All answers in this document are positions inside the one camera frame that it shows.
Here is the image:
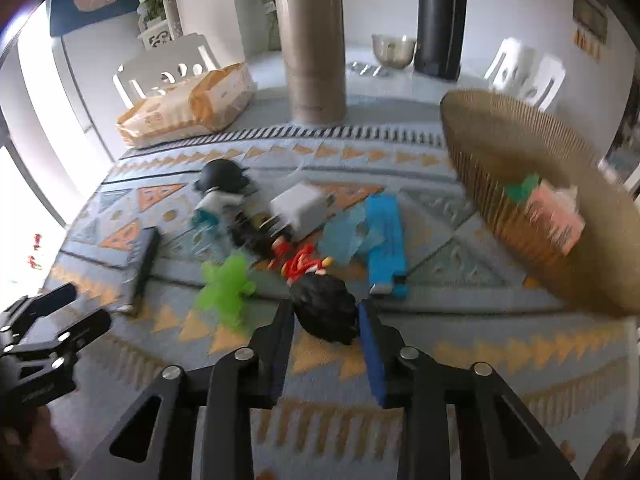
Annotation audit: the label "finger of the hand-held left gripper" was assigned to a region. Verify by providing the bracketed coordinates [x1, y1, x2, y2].
[0, 282, 78, 333]
[0, 309, 112, 363]

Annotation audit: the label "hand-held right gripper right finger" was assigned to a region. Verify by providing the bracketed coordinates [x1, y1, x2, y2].
[356, 301, 583, 480]

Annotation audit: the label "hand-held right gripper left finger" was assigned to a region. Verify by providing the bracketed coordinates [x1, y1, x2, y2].
[70, 299, 301, 480]

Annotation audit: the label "black fuzzy toy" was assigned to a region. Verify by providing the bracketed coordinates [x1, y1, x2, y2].
[289, 275, 360, 346]

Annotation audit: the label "green translucent toy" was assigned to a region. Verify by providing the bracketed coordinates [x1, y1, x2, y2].
[200, 254, 257, 336]

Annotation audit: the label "red toy figure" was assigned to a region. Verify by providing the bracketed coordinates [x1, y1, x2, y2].
[272, 240, 335, 281]

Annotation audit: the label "black case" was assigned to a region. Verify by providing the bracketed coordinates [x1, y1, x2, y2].
[112, 226, 162, 317]

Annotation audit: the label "blue rectangular box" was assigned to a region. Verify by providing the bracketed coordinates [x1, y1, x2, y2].
[364, 195, 408, 300]

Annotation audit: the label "blue translucent toy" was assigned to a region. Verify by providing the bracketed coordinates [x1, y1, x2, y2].
[318, 207, 386, 263]

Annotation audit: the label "white charger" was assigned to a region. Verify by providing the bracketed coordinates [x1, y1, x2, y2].
[269, 182, 337, 243]

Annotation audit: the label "black helmet toy figure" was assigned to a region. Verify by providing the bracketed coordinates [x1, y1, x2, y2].
[192, 159, 258, 233]

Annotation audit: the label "golden woven bowl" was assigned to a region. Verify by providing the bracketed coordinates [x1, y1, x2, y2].
[440, 89, 640, 318]

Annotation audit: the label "red window stickers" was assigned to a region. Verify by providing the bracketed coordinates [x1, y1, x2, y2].
[29, 232, 45, 271]

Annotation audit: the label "patterned table mat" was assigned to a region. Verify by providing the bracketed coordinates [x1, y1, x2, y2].
[42, 95, 636, 480]

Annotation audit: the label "green toy piece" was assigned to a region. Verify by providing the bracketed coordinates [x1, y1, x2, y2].
[504, 174, 543, 205]

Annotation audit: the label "pink box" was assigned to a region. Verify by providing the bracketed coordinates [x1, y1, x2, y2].
[524, 180, 586, 256]

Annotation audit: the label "tissue pack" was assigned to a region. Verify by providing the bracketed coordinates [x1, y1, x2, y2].
[116, 62, 257, 148]

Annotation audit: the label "white chair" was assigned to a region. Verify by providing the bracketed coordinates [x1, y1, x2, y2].
[112, 32, 221, 111]
[520, 57, 567, 113]
[484, 37, 533, 96]

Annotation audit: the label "white carved shelf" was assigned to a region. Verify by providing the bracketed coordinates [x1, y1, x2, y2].
[137, 15, 183, 51]

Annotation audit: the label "gold thermos bottle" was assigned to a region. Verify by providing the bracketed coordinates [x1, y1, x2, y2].
[272, 0, 348, 125]

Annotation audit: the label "metal bowl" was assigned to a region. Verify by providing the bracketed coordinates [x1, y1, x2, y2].
[371, 34, 417, 68]

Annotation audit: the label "black thermos flask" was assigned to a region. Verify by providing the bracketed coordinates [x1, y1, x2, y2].
[414, 0, 470, 82]

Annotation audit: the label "framed picture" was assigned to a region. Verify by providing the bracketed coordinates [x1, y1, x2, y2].
[572, 0, 608, 43]

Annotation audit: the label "orange wall stickers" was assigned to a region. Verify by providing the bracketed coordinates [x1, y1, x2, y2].
[574, 30, 601, 63]

